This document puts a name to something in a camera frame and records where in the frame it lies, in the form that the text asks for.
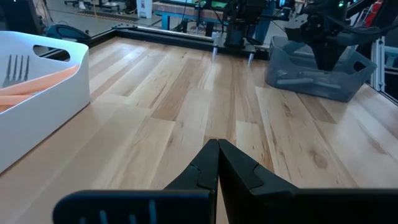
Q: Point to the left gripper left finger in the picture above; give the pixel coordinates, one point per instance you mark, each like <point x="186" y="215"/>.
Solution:
<point x="199" y="177"/>

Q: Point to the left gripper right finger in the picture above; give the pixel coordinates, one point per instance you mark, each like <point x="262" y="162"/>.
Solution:
<point x="248" y="193"/>

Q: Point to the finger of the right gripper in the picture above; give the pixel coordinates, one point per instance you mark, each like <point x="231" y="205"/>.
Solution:
<point x="332" y="56"/>
<point x="321" y="56"/>

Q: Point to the dark grey translucent bin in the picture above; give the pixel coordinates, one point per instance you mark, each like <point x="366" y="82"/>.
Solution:
<point x="326" y="90"/>

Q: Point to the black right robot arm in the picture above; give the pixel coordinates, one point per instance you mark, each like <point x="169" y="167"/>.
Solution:
<point x="236" y="34"/>

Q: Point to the red cylinder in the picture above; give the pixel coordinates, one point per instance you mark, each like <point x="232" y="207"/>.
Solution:
<point x="373" y="12"/>

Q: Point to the blue grey metal table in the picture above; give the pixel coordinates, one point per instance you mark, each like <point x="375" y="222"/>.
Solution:
<point x="164" y="18"/>

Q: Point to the white plastic bin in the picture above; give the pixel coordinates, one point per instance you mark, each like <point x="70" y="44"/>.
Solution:
<point x="46" y="115"/>

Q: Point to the white floor container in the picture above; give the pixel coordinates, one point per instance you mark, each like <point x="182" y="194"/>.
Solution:
<point x="144" y="7"/>

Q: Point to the silver aluminium post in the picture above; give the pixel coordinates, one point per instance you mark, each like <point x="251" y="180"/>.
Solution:
<point x="378" y="62"/>

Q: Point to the black metal table frame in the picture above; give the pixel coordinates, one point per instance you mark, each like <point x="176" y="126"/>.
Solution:
<point x="174" y="39"/>

